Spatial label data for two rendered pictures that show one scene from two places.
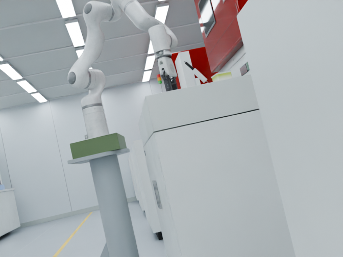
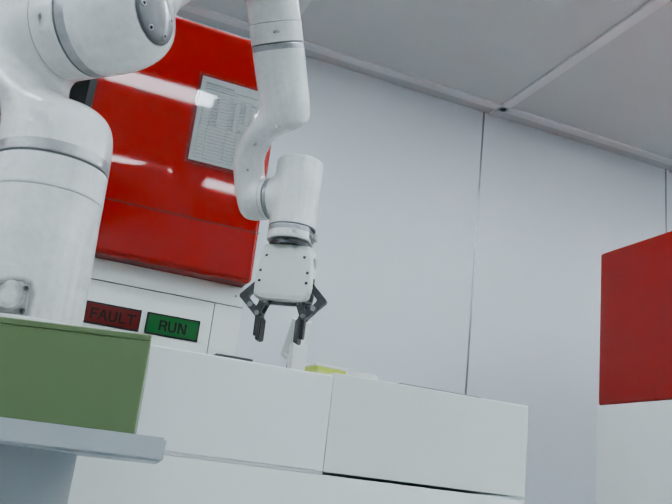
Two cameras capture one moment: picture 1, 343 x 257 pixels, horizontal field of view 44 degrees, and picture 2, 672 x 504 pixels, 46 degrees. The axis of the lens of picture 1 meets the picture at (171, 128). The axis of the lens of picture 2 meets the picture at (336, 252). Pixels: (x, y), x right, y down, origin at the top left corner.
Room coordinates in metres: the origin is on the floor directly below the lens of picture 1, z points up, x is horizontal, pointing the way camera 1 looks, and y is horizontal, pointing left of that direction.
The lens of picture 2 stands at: (2.30, 1.28, 0.79)
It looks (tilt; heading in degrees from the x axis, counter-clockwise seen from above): 17 degrees up; 257
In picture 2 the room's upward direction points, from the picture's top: 7 degrees clockwise
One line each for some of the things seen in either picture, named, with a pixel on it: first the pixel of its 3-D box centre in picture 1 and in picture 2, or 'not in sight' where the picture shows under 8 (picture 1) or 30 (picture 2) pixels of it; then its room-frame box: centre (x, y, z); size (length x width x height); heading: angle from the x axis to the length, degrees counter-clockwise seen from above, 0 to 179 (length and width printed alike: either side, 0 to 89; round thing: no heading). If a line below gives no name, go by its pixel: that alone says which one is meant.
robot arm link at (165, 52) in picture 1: (163, 55); (292, 237); (2.07, -0.04, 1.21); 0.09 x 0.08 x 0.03; 156
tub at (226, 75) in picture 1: (222, 80); (321, 383); (1.93, -0.28, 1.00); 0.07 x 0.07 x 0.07; 16
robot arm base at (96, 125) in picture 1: (95, 124); (35, 252); (2.42, 0.42, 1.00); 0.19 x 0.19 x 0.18
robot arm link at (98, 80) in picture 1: (92, 88); (48, 76); (2.45, 0.40, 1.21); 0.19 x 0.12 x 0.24; 142
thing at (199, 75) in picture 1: (200, 81); (294, 355); (2.01, -0.19, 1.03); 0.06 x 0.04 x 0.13; 97
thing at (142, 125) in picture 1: (151, 128); (136, 397); (2.29, 0.11, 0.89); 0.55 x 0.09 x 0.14; 7
